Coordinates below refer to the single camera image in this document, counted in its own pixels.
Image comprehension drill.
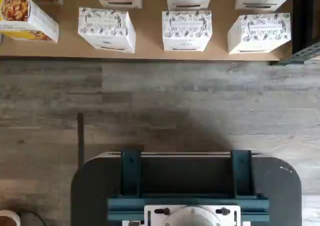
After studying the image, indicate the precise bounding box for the thin black cable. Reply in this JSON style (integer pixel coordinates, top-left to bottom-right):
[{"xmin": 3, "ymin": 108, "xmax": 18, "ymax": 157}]
[{"xmin": 20, "ymin": 210, "xmax": 43, "ymax": 226}]

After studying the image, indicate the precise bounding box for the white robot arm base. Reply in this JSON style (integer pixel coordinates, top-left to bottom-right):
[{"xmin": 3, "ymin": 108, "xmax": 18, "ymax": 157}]
[{"xmin": 121, "ymin": 204, "xmax": 251, "ymax": 226}]

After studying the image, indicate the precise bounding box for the white tape roll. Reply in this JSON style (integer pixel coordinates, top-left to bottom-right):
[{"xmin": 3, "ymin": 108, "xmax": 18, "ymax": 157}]
[{"xmin": 0, "ymin": 209, "xmax": 22, "ymax": 226}]

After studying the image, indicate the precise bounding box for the thin black rod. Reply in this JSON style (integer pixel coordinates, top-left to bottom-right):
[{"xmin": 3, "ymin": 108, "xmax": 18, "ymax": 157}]
[{"xmin": 77, "ymin": 112, "xmax": 85, "ymax": 167}]

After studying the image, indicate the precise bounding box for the teal aluminium mounting frame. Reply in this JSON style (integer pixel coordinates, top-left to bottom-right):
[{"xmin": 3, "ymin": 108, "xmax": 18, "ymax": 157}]
[{"xmin": 107, "ymin": 149, "xmax": 270, "ymax": 226}]

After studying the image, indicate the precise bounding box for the black metal shelf frame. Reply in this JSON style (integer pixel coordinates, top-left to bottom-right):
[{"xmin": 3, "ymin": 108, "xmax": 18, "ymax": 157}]
[{"xmin": 269, "ymin": 0, "xmax": 320, "ymax": 67}]

